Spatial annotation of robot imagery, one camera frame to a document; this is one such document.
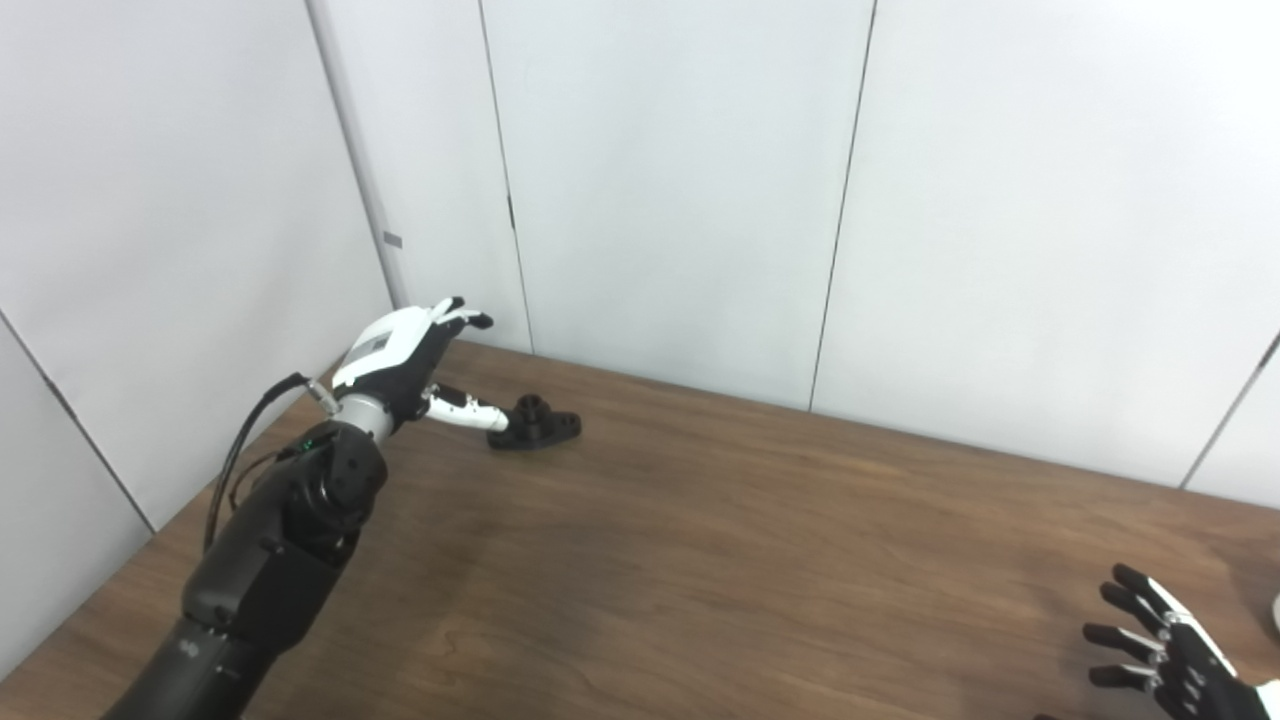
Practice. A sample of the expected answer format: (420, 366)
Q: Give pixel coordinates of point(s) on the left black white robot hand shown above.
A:
(395, 355)

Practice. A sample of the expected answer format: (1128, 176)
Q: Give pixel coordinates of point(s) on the grey vertical wall trim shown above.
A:
(355, 130)

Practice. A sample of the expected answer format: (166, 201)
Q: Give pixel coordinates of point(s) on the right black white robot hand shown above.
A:
(1190, 680)

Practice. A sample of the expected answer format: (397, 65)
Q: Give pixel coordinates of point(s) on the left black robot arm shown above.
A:
(280, 550)

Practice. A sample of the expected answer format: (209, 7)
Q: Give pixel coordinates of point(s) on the black flanged holder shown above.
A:
(535, 425)

